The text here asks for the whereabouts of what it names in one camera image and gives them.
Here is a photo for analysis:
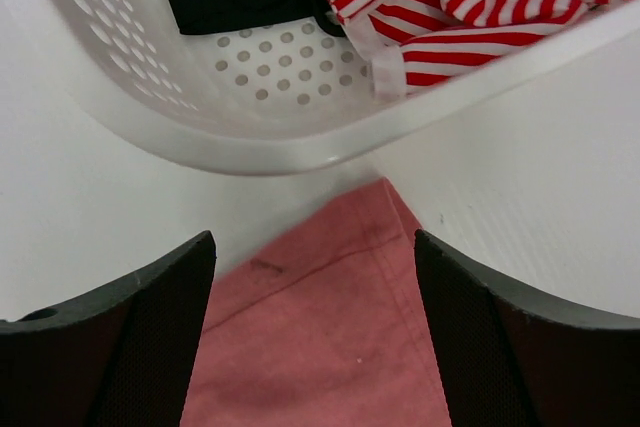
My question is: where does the white plastic laundry basket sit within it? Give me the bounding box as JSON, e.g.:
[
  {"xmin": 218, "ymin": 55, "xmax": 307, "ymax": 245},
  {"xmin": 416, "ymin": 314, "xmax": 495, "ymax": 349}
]
[{"xmin": 1, "ymin": 0, "xmax": 639, "ymax": 176}]

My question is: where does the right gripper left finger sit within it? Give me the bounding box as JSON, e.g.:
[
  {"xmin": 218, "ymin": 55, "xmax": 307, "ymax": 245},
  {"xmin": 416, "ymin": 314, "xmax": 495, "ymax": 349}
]
[{"xmin": 1, "ymin": 231, "xmax": 216, "ymax": 426}]

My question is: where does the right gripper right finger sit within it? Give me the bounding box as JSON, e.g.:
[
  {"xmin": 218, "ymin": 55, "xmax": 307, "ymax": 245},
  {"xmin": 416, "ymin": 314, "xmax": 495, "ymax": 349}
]
[{"xmin": 414, "ymin": 230, "xmax": 639, "ymax": 426}]

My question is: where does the pink red garment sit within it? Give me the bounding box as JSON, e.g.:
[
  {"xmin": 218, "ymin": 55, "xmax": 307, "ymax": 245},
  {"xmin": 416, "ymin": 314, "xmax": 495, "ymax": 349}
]
[{"xmin": 181, "ymin": 179, "xmax": 450, "ymax": 426}]

